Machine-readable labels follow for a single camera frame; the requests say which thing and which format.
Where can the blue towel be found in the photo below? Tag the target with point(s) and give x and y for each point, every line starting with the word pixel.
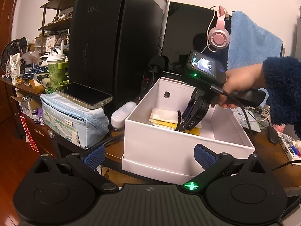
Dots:
pixel 250 43

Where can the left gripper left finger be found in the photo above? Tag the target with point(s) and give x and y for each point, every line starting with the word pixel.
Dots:
pixel 85 166

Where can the smartphone in clear case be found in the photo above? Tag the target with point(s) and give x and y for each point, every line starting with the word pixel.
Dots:
pixel 84 96

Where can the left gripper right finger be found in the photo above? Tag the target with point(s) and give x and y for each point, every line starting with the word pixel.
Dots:
pixel 213 164

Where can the person right forearm blue sleeve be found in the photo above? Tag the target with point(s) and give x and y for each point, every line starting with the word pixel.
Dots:
pixel 282 79

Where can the white small case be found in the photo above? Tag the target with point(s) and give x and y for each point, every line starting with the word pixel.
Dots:
pixel 120 115

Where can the black computer tower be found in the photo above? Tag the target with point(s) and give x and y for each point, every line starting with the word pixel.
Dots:
pixel 111 44

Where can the green drink cup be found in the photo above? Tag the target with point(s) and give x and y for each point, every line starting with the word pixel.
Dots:
pixel 57 63

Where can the white yellow shopping bag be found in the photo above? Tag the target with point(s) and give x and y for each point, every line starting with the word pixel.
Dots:
pixel 166 119

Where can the black computer mouse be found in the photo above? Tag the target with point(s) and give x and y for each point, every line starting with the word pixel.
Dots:
pixel 272 135

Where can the light blue pouch bag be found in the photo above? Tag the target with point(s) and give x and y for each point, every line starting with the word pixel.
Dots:
pixel 79 125

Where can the person right hand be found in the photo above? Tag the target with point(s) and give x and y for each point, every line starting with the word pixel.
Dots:
pixel 245 78

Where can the black white book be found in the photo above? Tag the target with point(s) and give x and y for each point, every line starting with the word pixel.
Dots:
pixel 286 142

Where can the black computer monitor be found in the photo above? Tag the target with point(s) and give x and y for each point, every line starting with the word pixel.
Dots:
pixel 185 31

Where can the blue marker pen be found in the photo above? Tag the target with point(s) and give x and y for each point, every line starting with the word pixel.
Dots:
pixel 295 150

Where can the pink headset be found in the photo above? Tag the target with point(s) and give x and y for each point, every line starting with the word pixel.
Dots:
pixel 218 37

